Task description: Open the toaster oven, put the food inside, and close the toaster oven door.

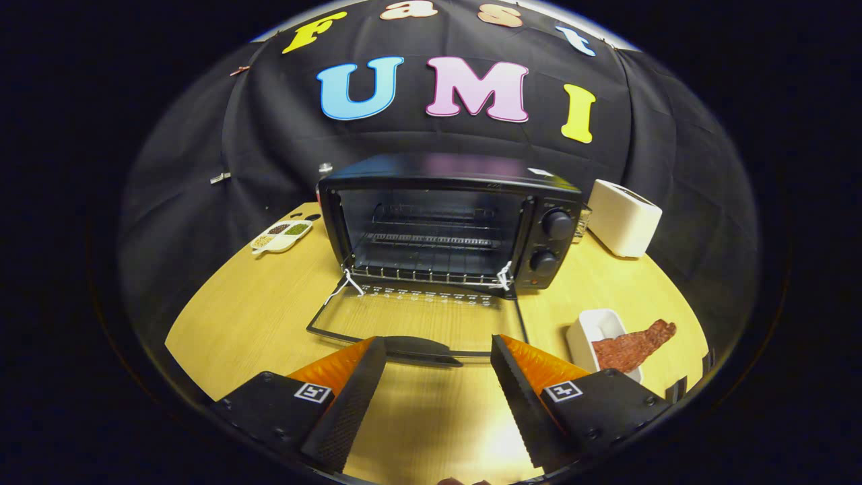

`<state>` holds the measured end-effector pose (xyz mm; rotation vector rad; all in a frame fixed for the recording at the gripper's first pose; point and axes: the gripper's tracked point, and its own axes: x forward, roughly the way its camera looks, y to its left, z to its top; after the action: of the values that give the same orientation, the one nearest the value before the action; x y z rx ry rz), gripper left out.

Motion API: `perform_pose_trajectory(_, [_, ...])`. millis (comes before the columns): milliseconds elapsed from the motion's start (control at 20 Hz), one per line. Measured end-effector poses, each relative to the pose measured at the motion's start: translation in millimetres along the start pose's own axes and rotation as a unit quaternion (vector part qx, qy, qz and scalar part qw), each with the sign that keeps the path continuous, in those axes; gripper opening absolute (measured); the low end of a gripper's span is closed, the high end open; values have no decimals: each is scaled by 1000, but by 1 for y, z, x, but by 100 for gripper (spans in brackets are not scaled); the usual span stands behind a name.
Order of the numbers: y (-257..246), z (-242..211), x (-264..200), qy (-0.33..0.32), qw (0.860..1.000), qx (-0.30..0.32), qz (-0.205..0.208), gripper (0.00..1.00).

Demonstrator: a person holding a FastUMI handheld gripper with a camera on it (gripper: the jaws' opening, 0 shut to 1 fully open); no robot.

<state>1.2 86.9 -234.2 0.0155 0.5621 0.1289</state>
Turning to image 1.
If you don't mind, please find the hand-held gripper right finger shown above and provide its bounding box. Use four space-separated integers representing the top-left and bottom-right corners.
490 333 674 472

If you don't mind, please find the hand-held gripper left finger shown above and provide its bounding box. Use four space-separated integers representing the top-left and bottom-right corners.
212 337 388 474

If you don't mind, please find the red dried meat slice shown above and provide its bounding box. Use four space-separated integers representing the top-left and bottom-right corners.
591 319 677 375

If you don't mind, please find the black toaster oven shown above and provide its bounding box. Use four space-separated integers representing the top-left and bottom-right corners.
306 153 585 368

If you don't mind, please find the white pop-up toaster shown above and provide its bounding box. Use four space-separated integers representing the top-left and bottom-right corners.
587 179 663 259

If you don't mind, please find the white ribbed dish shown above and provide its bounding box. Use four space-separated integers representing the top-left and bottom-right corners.
566 309 644 385

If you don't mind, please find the white divided seasoning dish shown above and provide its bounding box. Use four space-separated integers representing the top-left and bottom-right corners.
251 220 314 256

